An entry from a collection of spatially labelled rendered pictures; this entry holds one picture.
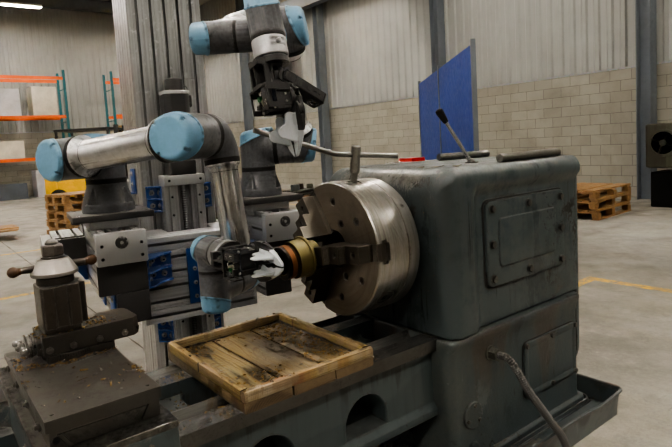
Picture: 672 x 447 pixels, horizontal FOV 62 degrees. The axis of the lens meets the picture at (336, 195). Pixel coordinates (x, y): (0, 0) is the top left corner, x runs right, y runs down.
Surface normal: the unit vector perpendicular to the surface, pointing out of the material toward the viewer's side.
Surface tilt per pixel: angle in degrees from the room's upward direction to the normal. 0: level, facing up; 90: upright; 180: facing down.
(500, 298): 89
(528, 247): 90
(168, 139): 90
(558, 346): 90
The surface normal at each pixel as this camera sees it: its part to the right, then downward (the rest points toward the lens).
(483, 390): 0.62, 0.04
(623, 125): -0.79, 0.11
